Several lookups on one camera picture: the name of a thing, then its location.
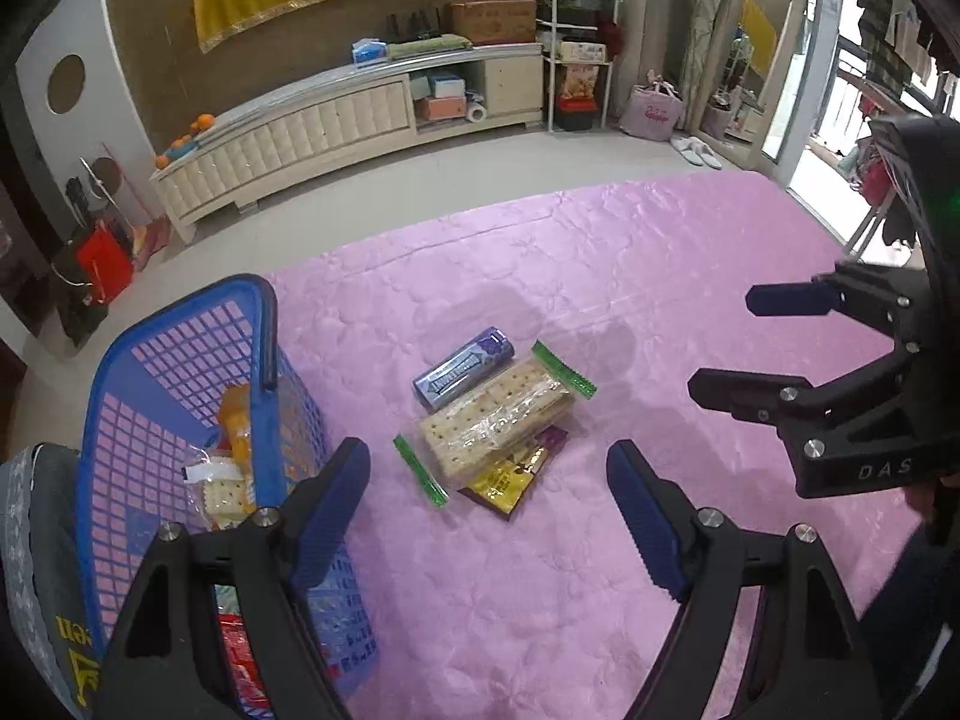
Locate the cardboard box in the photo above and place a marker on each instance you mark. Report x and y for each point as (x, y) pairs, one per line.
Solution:
(495, 21)

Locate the red bag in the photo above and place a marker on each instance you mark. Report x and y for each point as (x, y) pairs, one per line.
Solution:
(105, 266)

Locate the pink tote bag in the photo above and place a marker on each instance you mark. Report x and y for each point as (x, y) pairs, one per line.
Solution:
(652, 111)

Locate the black router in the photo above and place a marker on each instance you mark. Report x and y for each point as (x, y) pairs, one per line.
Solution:
(412, 26)

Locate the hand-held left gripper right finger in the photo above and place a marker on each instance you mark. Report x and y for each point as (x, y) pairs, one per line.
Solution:
(645, 525)

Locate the blue plastic basket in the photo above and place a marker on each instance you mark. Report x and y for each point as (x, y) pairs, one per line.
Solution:
(187, 337)

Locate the cream tv cabinet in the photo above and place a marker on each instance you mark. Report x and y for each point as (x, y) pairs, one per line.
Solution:
(315, 127)

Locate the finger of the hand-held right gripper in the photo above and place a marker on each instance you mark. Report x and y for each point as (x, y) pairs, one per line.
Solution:
(787, 298)
(750, 390)

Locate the pale curtain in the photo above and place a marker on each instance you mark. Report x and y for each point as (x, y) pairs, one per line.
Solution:
(712, 30)

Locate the white tape roll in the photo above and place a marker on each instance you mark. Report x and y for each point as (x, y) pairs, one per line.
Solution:
(476, 114)

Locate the red snack packet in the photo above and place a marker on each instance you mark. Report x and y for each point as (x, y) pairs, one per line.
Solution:
(244, 660)

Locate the small clear cracker packet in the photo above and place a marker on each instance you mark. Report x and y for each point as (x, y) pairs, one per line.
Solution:
(221, 491)

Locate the hanging dark clothes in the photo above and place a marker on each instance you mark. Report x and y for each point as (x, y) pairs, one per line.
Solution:
(892, 37)

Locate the orange patterned snack box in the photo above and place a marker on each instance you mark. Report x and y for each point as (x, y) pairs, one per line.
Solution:
(581, 81)

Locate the orange flat box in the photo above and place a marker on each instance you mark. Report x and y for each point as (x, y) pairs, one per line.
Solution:
(442, 109)

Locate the purple blue snack packet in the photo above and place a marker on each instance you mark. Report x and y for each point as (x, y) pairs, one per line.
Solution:
(461, 371)

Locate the black bag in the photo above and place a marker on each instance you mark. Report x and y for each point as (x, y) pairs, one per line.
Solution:
(75, 300)

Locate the blue white box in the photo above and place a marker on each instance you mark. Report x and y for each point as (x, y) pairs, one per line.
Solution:
(446, 85)

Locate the white slipper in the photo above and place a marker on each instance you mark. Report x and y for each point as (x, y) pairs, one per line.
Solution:
(682, 146)
(705, 157)

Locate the yellow maroon snack packet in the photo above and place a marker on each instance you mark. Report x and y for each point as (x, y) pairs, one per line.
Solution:
(506, 484)

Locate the person's right hand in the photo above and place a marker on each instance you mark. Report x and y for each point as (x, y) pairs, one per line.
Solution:
(922, 506)

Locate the person's right forearm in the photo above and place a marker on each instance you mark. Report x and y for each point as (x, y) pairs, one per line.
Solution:
(915, 615)

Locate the folded green cloth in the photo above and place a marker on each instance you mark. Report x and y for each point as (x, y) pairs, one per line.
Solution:
(427, 47)

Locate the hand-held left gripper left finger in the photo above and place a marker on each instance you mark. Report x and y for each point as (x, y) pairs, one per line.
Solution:
(330, 517)

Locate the green-ended cracker packet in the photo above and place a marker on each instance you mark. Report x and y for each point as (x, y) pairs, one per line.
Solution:
(495, 412)

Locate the blue tissue pack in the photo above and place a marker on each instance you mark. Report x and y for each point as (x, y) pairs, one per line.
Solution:
(369, 51)

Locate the white metal rack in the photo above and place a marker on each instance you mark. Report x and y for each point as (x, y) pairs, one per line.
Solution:
(551, 30)

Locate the orange yellow snack packet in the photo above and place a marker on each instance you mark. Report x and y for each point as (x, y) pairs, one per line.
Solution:
(240, 427)

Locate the pink quilted blanket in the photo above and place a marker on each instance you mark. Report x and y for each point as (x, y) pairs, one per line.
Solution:
(525, 277)

